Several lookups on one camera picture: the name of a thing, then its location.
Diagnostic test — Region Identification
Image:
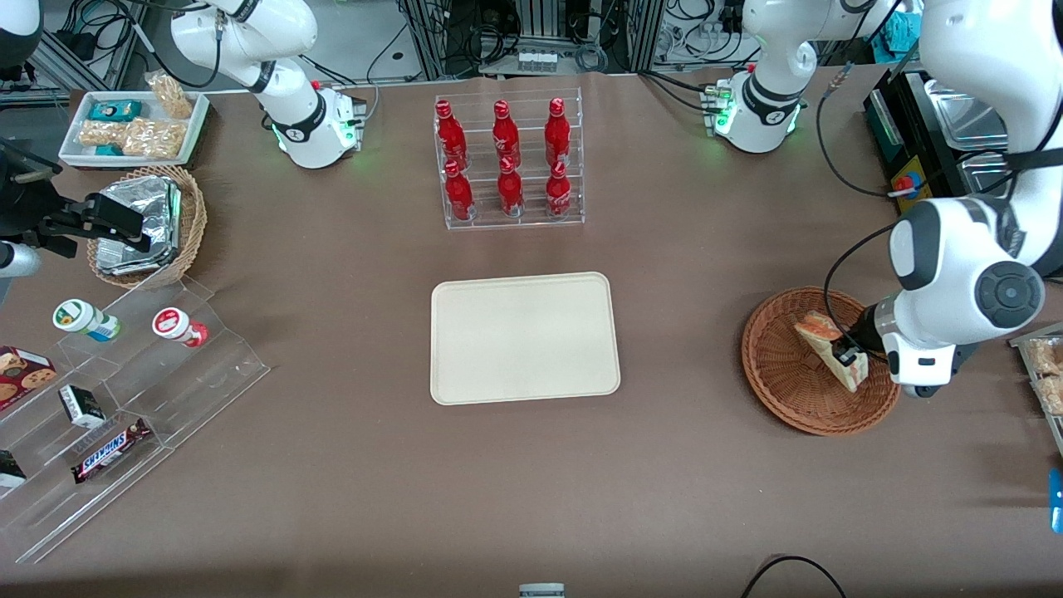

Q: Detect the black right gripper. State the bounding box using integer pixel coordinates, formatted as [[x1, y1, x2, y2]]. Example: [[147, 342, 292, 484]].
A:
[[0, 140, 154, 255]]

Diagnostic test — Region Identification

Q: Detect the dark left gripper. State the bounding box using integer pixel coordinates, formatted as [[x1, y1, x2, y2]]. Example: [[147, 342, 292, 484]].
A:
[[833, 299, 899, 369]]

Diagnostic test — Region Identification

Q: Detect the triangle sandwich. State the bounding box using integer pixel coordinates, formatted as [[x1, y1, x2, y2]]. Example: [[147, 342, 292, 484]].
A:
[[793, 311, 870, 394]]

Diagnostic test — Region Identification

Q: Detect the white snack tray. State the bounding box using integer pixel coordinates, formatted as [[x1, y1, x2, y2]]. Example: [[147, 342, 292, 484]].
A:
[[58, 90, 210, 169]]

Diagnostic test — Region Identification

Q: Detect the round brown wicker basket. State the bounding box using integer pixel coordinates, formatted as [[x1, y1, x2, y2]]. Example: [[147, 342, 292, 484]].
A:
[[742, 287, 902, 437]]

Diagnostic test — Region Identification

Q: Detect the tan wicker basket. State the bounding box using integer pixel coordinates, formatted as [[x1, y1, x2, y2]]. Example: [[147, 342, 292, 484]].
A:
[[86, 164, 208, 291]]

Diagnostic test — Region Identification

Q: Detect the grey snack tray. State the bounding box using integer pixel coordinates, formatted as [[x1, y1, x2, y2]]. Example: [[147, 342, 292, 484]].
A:
[[1007, 322, 1063, 459]]

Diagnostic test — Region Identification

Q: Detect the cream rectangular tray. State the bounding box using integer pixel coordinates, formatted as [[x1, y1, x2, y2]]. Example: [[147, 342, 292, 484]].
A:
[[429, 272, 622, 406]]

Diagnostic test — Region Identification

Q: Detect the silver foil package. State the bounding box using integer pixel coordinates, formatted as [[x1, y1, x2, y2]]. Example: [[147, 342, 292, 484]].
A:
[[95, 175, 183, 277]]

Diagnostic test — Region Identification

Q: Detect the puffed rice snack bag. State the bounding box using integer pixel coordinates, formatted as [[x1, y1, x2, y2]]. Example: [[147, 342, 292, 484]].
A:
[[78, 120, 125, 150], [145, 72, 194, 120], [122, 118, 187, 159]]

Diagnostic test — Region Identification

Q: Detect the green lid yogurt bottle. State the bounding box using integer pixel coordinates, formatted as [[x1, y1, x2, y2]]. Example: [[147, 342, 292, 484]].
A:
[[52, 298, 122, 343]]

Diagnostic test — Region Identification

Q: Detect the red lid yogurt bottle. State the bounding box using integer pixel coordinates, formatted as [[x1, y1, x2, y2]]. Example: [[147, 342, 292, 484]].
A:
[[152, 306, 209, 349]]

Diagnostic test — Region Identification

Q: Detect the red cookie box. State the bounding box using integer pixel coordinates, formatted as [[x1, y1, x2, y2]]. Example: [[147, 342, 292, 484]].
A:
[[0, 345, 58, 413]]

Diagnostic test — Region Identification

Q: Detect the clear acrylic stepped display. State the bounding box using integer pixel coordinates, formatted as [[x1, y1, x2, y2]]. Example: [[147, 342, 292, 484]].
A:
[[0, 277, 272, 566]]

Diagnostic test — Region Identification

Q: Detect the small black white carton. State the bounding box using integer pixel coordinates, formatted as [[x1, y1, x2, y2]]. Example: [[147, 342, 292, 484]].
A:
[[58, 384, 107, 430]]

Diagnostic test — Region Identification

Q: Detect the black food warmer cabinet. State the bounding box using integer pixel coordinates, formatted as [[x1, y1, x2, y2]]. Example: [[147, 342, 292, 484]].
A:
[[864, 71, 1063, 279]]

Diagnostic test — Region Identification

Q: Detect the steel pan in warmer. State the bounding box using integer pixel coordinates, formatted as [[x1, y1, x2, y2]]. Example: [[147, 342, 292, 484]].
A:
[[955, 152, 1024, 200], [923, 78, 1011, 152]]

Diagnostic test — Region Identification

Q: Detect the Snickers chocolate bar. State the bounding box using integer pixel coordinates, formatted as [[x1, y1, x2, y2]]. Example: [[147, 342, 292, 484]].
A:
[[71, 418, 154, 485]]

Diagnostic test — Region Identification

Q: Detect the red cola bottle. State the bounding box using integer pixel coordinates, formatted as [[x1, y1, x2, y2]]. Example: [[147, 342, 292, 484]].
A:
[[497, 156, 526, 218], [436, 100, 468, 167], [444, 160, 476, 223], [492, 100, 522, 165], [544, 97, 572, 164], [546, 160, 574, 219]]

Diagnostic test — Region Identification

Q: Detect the clear acrylic bottle rack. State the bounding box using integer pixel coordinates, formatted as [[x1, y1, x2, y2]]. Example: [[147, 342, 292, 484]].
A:
[[434, 87, 585, 233]]

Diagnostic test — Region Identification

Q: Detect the grey metal equipment rack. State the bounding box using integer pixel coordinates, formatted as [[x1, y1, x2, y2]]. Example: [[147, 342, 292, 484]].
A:
[[399, 0, 667, 80]]

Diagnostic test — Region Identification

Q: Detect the black cable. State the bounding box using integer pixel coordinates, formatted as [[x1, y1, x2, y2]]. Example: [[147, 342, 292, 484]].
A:
[[822, 223, 899, 346], [815, 62, 906, 200], [740, 554, 849, 598]]

